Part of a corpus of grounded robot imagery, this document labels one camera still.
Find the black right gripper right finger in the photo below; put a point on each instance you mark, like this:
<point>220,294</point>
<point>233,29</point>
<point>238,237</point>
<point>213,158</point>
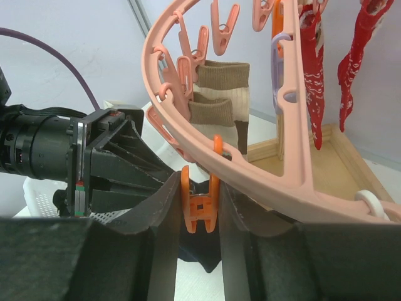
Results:
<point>267,256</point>

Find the white plastic laundry basket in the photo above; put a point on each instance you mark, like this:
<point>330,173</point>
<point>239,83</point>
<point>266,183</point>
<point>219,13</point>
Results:
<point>62,194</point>

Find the cream sock brown toe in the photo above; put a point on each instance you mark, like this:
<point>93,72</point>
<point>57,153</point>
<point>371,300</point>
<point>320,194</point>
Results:
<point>228,80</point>
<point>213,117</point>

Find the pink round clip hanger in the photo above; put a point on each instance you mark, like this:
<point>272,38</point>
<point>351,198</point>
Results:
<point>292,194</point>

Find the orange clothes peg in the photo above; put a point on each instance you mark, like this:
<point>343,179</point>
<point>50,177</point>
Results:
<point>199,207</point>

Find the red patterned sock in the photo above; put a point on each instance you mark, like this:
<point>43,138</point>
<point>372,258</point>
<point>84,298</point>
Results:
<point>312,50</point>
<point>369,18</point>

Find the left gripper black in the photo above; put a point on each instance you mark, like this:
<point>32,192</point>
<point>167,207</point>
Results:
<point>110,167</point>

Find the wooden hanging frame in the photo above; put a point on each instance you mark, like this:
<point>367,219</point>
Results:
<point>277,27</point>

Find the purple clothes peg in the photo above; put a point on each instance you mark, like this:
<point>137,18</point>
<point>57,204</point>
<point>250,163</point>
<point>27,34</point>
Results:
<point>277,68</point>

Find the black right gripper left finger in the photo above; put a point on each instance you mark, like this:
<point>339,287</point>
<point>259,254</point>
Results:
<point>134,257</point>

